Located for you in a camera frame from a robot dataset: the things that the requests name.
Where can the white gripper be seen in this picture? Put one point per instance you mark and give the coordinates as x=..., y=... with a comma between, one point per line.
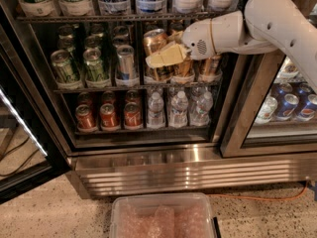
x=196, y=40

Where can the orange gold can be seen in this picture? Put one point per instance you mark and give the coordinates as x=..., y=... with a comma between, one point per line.
x=208, y=71
x=183, y=72
x=153, y=42

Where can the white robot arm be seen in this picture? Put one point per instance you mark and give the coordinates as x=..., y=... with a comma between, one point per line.
x=264, y=26

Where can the silver blue can front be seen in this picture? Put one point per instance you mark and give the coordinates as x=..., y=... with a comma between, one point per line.
x=127, y=73

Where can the water bottle middle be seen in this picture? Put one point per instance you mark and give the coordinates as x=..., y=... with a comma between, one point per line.
x=178, y=110

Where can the water bottle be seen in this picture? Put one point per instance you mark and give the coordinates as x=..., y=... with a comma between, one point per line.
x=178, y=110
x=155, y=111
x=199, y=114

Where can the stainless steel fridge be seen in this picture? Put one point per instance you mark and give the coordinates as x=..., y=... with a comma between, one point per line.
x=148, y=160

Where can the red can front right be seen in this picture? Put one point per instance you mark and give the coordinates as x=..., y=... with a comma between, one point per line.
x=132, y=115

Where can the red can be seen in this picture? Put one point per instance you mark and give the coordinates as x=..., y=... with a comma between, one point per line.
x=132, y=115
x=109, y=118
x=85, y=118

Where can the green can front right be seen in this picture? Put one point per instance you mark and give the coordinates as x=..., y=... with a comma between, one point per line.
x=96, y=75

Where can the green can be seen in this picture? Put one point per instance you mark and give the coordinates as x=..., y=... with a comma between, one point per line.
x=96, y=75
x=66, y=72

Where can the red can front middle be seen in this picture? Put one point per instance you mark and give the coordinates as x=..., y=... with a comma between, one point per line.
x=109, y=118

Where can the white can behind door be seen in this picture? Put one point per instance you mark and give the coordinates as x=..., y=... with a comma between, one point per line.
x=266, y=111

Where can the green can front left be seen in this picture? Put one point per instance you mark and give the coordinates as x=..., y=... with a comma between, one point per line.
x=66, y=72

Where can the closed glass fridge door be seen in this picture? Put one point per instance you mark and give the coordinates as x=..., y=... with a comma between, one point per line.
x=243, y=137

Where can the red can front left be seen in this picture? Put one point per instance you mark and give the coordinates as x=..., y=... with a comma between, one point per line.
x=85, y=118

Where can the blue pepsi can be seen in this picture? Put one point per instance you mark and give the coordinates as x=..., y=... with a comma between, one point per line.
x=286, y=106

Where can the open glass fridge door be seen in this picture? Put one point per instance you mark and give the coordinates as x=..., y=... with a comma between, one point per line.
x=28, y=155

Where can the water bottle right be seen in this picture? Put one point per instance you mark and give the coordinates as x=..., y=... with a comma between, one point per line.
x=199, y=114

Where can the water bottle left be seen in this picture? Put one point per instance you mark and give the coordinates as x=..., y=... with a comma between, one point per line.
x=155, y=111

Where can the clear plastic bin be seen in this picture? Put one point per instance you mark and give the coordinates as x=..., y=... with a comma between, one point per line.
x=171, y=215

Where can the middle wire shelf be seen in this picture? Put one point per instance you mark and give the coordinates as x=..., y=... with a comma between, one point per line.
x=142, y=86

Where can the wire shelf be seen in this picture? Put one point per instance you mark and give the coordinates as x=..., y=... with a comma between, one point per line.
x=119, y=18
x=142, y=86

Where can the upper wire shelf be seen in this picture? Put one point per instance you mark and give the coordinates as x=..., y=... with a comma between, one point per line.
x=119, y=18

